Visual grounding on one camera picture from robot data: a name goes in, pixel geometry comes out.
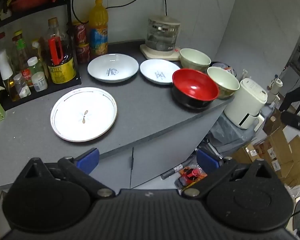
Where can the white plastic appliance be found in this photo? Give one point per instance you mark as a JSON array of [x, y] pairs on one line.
[[275, 86]]

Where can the cream air fryer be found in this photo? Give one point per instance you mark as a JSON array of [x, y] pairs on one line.
[[245, 102]]

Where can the cream bowl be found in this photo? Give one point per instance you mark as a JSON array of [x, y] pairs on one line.
[[193, 57], [223, 81]]

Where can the red can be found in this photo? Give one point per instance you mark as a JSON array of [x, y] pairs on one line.
[[80, 33], [83, 53]]

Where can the red plastic basket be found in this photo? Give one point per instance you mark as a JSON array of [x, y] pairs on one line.
[[31, 0]]

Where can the red packaged item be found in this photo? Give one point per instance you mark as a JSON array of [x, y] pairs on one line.
[[190, 176]]

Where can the grey plastic bag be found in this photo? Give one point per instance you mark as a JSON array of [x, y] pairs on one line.
[[227, 132]]

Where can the orange juice bottle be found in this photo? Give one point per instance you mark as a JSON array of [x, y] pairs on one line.
[[98, 25]]

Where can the white plate patterned rim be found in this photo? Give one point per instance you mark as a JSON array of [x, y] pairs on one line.
[[72, 121]]

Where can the oil bottle with white spout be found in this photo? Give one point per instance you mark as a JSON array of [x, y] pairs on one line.
[[3, 66]]

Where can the small white plate blue print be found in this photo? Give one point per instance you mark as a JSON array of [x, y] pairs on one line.
[[152, 71]]

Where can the dark patterned bowl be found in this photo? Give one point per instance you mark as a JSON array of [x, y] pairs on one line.
[[223, 65]]

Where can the glass kettle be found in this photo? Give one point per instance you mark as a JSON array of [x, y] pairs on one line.
[[162, 33]]

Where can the red and black bowl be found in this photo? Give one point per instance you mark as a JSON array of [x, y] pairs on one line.
[[193, 87]]

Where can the large yellow label sauce bottle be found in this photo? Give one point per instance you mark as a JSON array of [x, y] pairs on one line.
[[61, 71]]

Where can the glass salt jar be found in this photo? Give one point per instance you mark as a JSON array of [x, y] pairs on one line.
[[22, 86]]

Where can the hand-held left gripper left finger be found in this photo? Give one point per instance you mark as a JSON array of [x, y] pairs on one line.
[[88, 159]]

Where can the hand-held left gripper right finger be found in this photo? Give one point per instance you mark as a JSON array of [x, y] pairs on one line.
[[205, 161]]

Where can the white labelled jar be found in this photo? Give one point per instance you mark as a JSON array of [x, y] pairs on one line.
[[39, 82]]

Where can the deep white plate blue print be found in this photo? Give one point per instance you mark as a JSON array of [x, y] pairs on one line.
[[120, 66]]

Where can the black metal rack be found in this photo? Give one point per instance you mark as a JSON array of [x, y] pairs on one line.
[[68, 12]]

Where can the yellow cap bottle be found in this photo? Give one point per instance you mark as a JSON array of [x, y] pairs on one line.
[[35, 45]]

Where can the grey cabinet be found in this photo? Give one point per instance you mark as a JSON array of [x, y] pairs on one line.
[[155, 162]]

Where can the cream kettle base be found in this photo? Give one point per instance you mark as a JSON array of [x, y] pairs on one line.
[[152, 53]]

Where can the pile of cardboard boxes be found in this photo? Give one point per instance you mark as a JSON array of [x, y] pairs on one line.
[[280, 145]]

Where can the red label bottle green cap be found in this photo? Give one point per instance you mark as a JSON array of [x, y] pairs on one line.
[[21, 46]]

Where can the green jar with white cap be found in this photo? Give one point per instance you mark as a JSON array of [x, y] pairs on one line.
[[33, 63]]

